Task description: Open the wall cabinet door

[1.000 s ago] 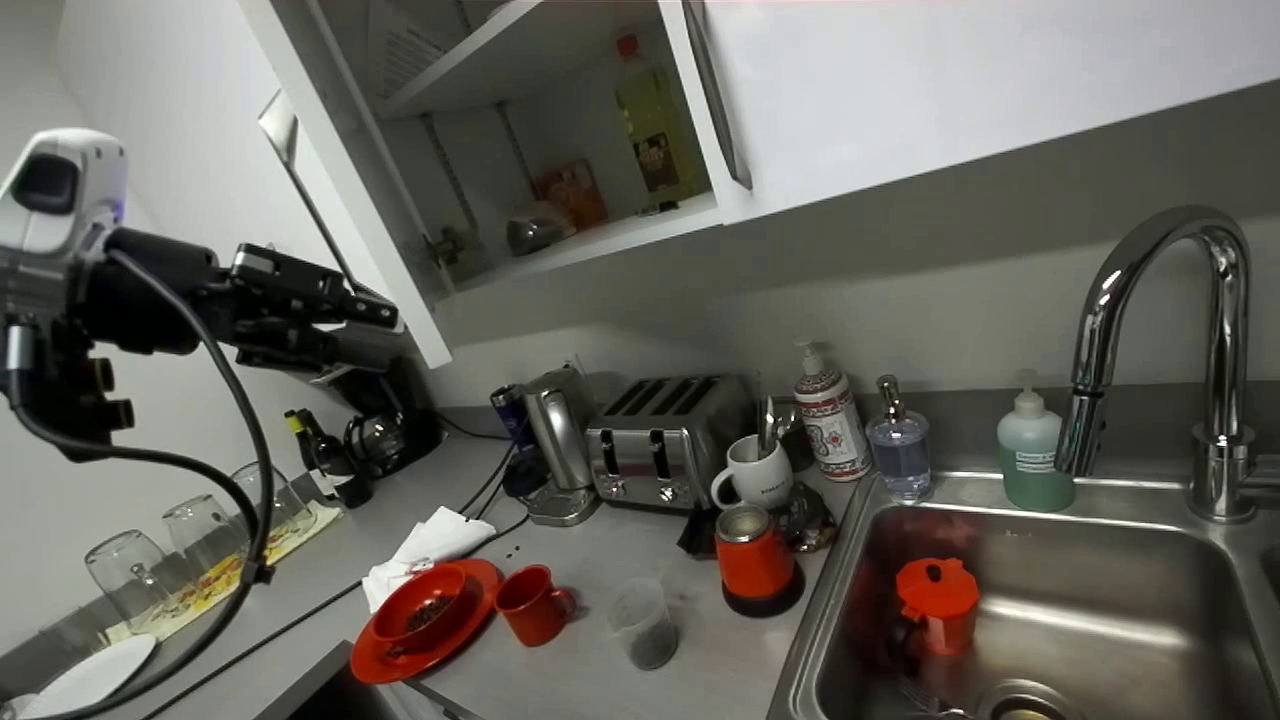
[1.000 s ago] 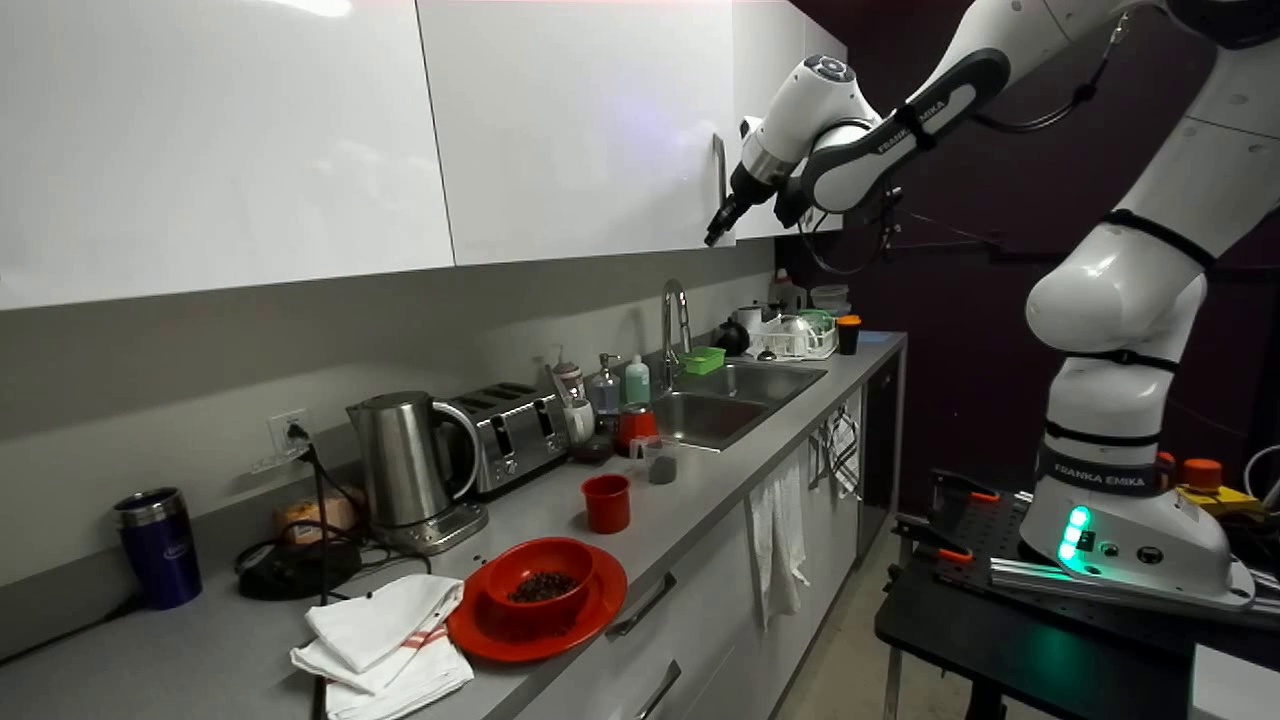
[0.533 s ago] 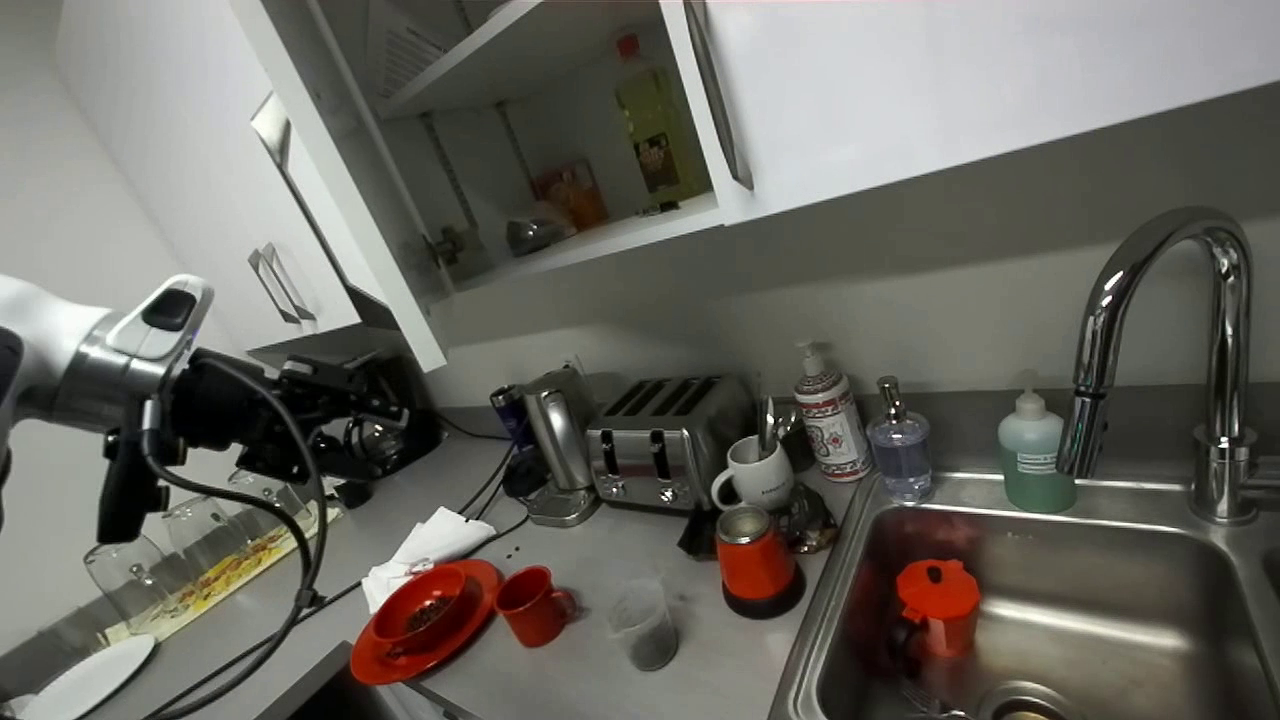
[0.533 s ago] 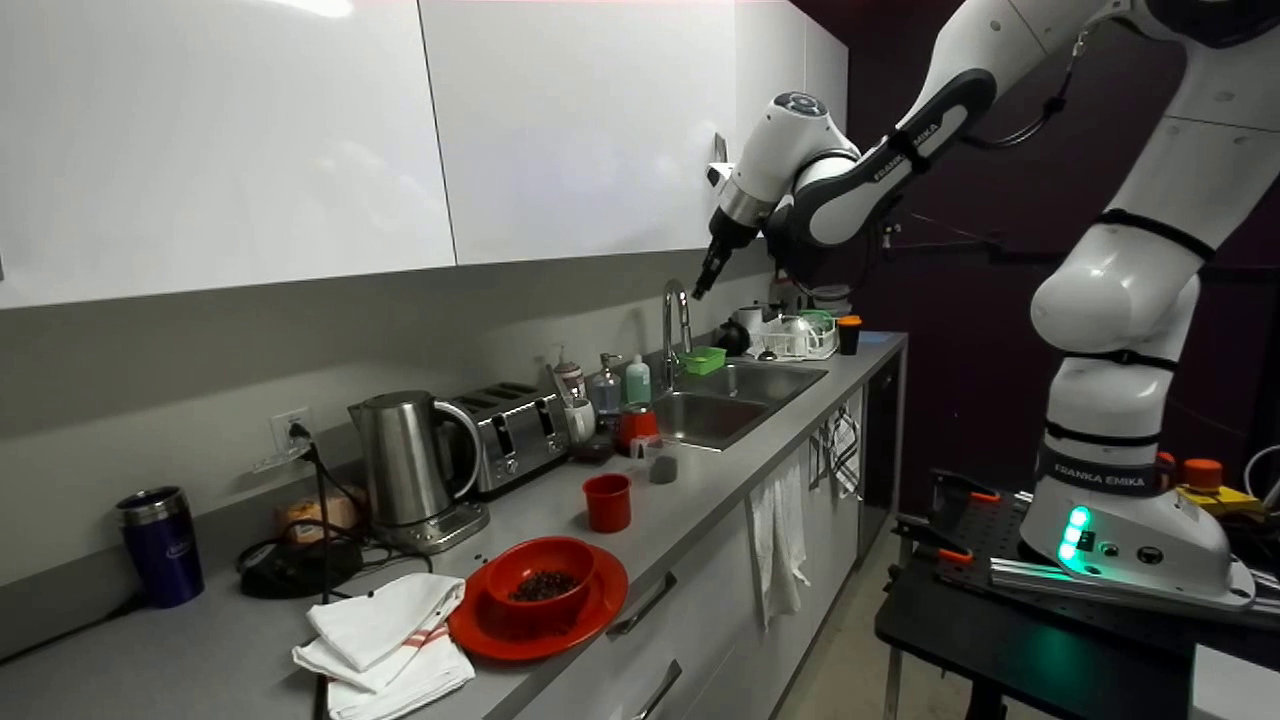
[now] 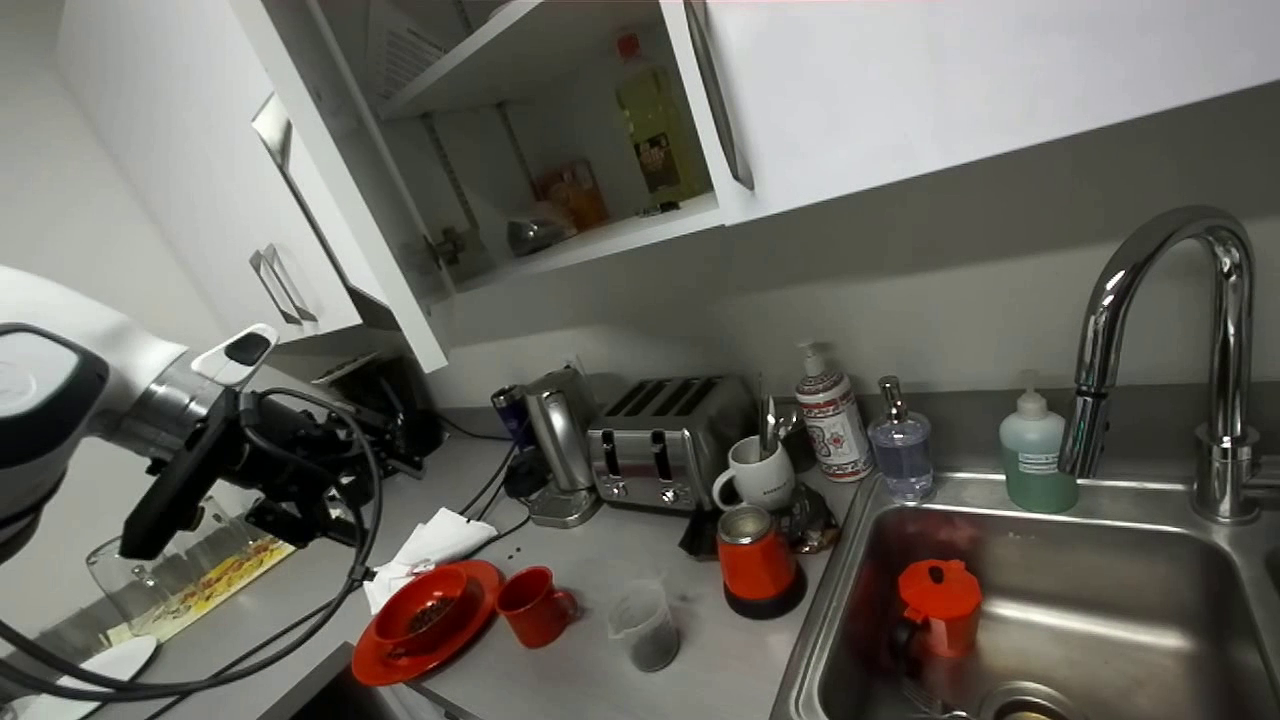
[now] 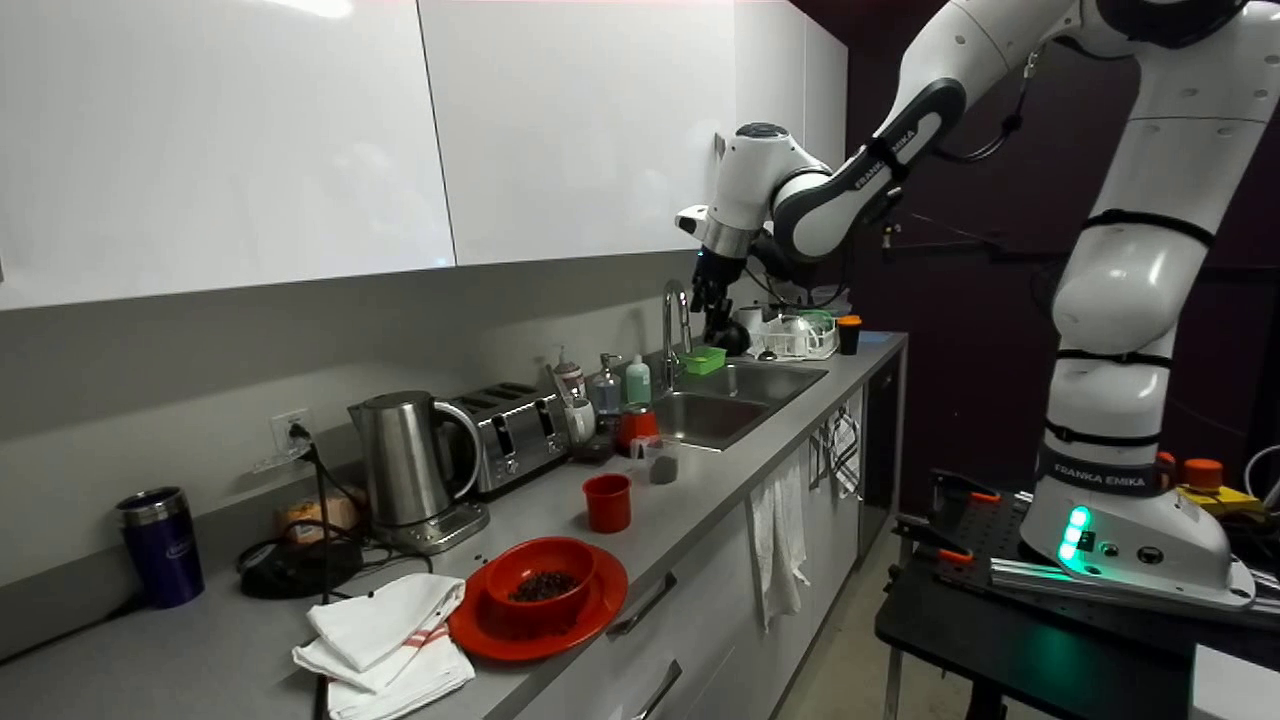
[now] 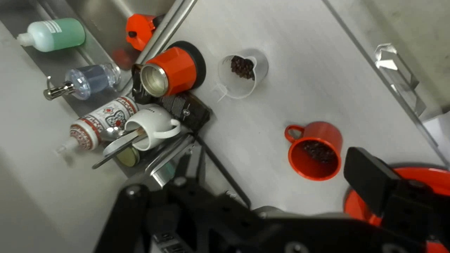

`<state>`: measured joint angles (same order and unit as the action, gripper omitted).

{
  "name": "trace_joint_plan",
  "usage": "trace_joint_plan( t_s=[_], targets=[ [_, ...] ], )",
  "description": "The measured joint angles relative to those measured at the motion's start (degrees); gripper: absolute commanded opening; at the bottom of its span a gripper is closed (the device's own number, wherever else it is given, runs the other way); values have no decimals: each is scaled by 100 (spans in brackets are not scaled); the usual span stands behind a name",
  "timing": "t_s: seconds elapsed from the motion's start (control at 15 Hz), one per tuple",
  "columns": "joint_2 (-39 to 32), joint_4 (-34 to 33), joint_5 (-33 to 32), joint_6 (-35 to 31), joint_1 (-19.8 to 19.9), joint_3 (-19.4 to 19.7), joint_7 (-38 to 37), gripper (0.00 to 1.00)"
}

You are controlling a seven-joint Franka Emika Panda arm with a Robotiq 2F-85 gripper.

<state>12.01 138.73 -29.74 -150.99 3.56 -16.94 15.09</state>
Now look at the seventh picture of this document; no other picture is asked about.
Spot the small dark object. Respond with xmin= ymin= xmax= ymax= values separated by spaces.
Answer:
xmin=129 ymin=62 xmax=159 ymax=106

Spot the red cup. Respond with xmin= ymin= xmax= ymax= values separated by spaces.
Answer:
xmin=283 ymin=120 xmax=344 ymax=183

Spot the clear blue soap dispenser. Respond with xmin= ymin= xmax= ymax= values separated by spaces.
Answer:
xmin=42 ymin=62 xmax=122 ymax=103

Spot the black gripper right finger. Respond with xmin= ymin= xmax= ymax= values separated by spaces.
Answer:
xmin=343 ymin=147 xmax=426 ymax=222

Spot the clear plastic cup with beans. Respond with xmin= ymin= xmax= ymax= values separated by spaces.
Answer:
xmin=215 ymin=47 xmax=271 ymax=103

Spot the metal drawer handle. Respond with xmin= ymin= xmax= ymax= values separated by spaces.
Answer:
xmin=373 ymin=41 xmax=422 ymax=116

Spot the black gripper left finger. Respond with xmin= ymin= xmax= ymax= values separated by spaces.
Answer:
xmin=167 ymin=145 xmax=215 ymax=208

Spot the metal spoon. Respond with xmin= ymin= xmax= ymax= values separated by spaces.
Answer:
xmin=90 ymin=125 xmax=152 ymax=172

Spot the green dish soap bottle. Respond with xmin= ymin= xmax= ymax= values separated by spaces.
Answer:
xmin=15 ymin=17 xmax=87 ymax=55

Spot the orange moka pot base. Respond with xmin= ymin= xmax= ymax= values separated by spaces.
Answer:
xmin=138 ymin=40 xmax=208 ymax=99

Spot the thin black cord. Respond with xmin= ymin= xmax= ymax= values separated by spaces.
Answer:
xmin=190 ymin=132 xmax=253 ymax=210

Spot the white ceramic mug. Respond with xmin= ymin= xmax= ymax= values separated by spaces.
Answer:
xmin=122 ymin=103 xmax=183 ymax=154

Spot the red plate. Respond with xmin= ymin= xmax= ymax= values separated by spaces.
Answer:
xmin=342 ymin=162 xmax=450 ymax=253

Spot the orange moka pot top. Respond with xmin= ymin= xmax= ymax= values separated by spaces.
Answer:
xmin=124 ymin=12 xmax=159 ymax=54

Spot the black rectangular object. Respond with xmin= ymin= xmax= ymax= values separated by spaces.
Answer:
xmin=160 ymin=90 xmax=214 ymax=134

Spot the stainless steel sink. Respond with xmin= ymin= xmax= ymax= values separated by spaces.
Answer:
xmin=0 ymin=0 xmax=200 ymax=124

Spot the red patterned white soap dispenser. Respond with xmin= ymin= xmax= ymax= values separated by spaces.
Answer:
xmin=56 ymin=95 xmax=140 ymax=158

